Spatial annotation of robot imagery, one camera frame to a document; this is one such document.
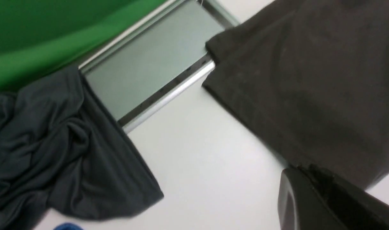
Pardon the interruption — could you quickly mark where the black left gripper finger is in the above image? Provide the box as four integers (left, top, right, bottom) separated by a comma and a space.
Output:
277, 165, 389, 230

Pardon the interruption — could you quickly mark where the gray long sleeve shirt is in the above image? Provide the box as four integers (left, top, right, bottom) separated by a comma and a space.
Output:
203, 0, 389, 189

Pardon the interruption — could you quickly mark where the dark teal crumpled shirt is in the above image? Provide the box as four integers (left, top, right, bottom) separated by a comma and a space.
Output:
0, 66, 164, 230

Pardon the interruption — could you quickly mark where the blue crumpled shirt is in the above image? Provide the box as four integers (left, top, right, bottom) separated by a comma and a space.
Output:
53, 223, 83, 230

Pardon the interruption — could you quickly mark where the green backdrop cloth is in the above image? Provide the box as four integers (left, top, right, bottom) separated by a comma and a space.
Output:
0, 0, 165, 91

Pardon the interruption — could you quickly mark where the metal table cable hatch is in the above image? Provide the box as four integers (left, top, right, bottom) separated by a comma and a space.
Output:
79, 0, 239, 133

